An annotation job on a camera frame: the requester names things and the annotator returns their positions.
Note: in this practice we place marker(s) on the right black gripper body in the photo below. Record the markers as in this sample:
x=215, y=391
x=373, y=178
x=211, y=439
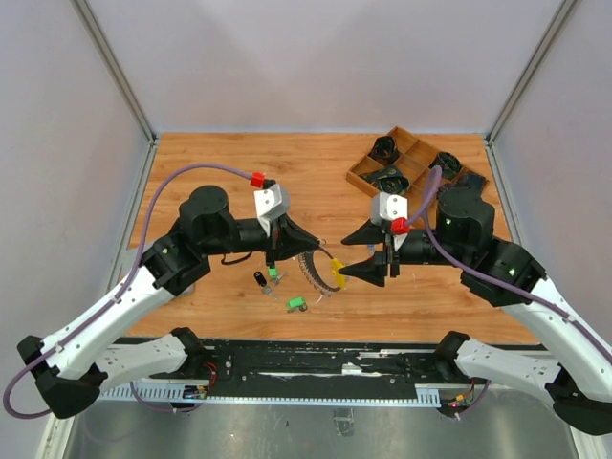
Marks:
x=418, y=247

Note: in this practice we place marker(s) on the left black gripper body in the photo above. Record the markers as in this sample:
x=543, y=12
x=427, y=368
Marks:
x=251, y=236

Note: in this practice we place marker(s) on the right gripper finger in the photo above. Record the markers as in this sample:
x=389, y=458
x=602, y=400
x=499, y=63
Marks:
x=367, y=234
x=371, y=270

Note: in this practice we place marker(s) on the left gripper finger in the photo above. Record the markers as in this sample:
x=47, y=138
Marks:
x=292, y=236
x=284, y=252

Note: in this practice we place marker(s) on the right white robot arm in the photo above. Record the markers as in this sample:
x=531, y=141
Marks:
x=575, y=382

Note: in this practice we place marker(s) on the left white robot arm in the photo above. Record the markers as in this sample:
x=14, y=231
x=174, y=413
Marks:
x=75, y=365

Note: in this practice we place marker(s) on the green tagged key lower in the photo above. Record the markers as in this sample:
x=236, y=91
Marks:
x=296, y=304

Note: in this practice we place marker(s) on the rolled dark tie front-left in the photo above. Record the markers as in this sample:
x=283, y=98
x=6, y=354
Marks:
x=389, y=179

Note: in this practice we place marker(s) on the wooden compartment tray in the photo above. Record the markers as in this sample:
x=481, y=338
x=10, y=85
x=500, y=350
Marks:
x=417, y=152

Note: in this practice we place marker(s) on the rolled dark tie right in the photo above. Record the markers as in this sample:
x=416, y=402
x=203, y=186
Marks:
x=472, y=181

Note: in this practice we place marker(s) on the grey felt pad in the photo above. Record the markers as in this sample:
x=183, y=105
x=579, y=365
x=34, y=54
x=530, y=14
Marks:
x=188, y=291

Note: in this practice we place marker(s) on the rolled dark tie top-left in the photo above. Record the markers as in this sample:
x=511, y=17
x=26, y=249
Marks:
x=384, y=150

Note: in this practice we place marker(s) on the rolled dark tie top-right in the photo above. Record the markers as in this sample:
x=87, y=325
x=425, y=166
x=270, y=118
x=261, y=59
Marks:
x=449, y=164

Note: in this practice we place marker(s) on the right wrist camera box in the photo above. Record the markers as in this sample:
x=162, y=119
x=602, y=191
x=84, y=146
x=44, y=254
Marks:
x=388, y=207

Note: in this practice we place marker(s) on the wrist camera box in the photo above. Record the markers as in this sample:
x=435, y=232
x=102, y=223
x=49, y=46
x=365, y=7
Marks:
x=388, y=207
x=271, y=203

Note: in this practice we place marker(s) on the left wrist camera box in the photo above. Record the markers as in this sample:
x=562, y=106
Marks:
x=271, y=203

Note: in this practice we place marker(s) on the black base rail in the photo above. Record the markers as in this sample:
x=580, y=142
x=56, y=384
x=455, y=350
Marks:
x=319, y=370

